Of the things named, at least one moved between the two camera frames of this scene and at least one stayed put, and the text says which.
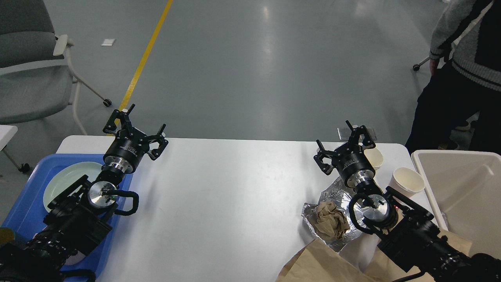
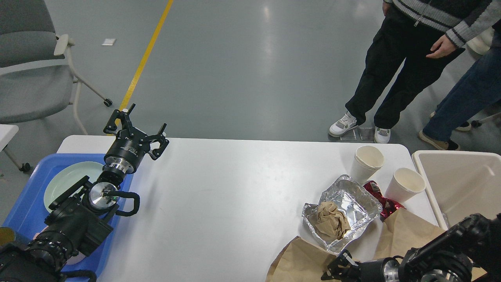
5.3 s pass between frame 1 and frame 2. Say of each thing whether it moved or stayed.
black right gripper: moved
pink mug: stayed
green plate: stayed
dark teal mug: stayed
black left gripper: stayed
